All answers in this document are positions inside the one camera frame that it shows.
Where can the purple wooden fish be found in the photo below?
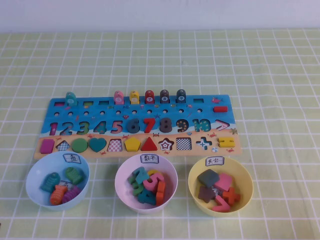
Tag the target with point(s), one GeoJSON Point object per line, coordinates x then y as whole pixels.
{"type": "Point", "coordinates": [72, 195]}

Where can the yellow equals block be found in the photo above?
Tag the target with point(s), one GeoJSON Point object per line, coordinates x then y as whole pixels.
{"type": "Point", "coordinates": [226, 140]}

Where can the yellow fish peg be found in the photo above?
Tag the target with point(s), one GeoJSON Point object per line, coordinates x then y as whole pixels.
{"type": "Point", "coordinates": [134, 98]}

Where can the yellow wooden number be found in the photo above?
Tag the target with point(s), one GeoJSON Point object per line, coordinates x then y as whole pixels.
{"type": "Point", "coordinates": [155, 172]}

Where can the dark grey square block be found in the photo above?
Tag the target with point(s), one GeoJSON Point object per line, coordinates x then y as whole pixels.
{"type": "Point", "coordinates": [208, 178]}

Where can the dark blue number six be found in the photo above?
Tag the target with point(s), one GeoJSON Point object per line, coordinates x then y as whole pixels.
{"type": "Point", "coordinates": [131, 127]}

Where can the blue wooden puzzle board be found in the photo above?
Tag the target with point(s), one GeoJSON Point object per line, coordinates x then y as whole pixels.
{"type": "Point", "coordinates": [142, 117]}

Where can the pink plastic bowl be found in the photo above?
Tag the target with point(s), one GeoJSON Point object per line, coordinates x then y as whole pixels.
{"type": "Point", "coordinates": [121, 185]}

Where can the paper label fish character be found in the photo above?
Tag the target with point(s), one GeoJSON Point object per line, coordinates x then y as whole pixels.
{"type": "Point", "coordinates": [72, 158]}

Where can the red fish peg seven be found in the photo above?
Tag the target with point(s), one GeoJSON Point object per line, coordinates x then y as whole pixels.
{"type": "Point", "coordinates": [149, 97]}

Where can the red greater-than block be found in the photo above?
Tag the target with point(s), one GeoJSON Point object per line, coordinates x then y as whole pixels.
{"type": "Point", "coordinates": [221, 205]}

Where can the light blue plastic bowl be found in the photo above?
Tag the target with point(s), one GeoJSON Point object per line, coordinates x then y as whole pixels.
{"type": "Point", "coordinates": [33, 185]}

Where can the pink number five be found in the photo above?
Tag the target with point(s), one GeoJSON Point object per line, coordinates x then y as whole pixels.
{"type": "Point", "coordinates": [150, 184]}

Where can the yellow pentagon block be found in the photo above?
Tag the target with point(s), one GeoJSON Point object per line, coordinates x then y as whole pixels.
{"type": "Point", "coordinates": [132, 145]}

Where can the pink trapezoid block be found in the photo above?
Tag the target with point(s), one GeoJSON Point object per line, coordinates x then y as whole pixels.
{"type": "Point", "coordinates": [224, 182]}

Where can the red minus block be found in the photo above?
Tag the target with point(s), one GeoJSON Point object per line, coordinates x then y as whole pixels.
{"type": "Point", "coordinates": [220, 109]}

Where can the paper label number characters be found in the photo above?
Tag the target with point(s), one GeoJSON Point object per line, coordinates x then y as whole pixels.
{"type": "Point", "coordinates": [150, 158]}

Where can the red triangle block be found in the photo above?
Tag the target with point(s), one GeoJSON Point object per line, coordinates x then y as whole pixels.
{"type": "Point", "coordinates": [149, 145]}

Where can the magenta rectangle block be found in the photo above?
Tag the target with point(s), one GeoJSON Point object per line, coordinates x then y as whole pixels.
{"type": "Point", "coordinates": [47, 146]}

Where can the yellow plastic bowl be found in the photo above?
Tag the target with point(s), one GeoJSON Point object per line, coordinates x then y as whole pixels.
{"type": "Point", "coordinates": [246, 185]}

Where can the brown number eight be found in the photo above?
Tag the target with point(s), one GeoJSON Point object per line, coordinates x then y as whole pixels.
{"type": "Point", "coordinates": [165, 129]}

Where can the dark grey fish nine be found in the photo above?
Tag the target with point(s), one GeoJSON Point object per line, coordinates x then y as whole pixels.
{"type": "Point", "coordinates": [181, 96]}

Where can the orange plus block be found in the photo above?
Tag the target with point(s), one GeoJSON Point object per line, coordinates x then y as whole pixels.
{"type": "Point", "coordinates": [231, 195]}

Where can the brown fish peg eight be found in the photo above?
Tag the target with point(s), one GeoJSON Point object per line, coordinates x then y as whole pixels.
{"type": "Point", "coordinates": [164, 97]}

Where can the teal number four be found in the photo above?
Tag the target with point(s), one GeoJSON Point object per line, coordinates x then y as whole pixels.
{"type": "Point", "coordinates": [147, 198]}

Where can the brown star block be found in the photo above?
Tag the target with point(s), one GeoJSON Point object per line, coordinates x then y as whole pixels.
{"type": "Point", "coordinates": [206, 193]}

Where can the pink fish peg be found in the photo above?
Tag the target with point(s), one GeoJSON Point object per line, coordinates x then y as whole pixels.
{"type": "Point", "coordinates": [118, 98]}

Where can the green number three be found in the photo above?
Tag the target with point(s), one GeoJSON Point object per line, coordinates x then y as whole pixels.
{"type": "Point", "coordinates": [133, 183]}

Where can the red number seven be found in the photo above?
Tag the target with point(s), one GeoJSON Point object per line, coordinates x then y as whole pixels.
{"type": "Point", "coordinates": [150, 121]}

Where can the teal number two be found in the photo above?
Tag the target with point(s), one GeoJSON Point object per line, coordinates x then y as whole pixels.
{"type": "Point", "coordinates": [138, 172]}

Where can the green wooden fish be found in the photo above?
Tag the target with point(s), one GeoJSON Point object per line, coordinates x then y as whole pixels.
{"type": "Point", "coordinates": [73, 175]}

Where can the orange wooden fish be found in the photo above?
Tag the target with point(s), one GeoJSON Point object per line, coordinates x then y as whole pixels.
{"type": "Point", "coordinates": [58, 195]}

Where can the teal fish peg two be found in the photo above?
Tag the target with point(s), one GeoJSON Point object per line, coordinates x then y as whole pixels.
{"type": "Point", "coordinates": [71, 98]}

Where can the teal heart block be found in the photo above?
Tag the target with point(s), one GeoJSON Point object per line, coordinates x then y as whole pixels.
{"type": "Point", "coordinates": [97, 144]}

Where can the green grid tablecloth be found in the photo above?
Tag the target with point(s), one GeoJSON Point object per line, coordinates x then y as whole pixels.
{"type": "Point", "coordinates": [160, 62]}

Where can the green circle block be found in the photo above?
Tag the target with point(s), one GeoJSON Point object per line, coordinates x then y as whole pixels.
{"type": "Point", "coordinates": [80, 145]}

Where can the orange number one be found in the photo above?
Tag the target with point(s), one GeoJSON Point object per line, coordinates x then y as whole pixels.
{"type": "Point", "coordinates": [161, 192]}

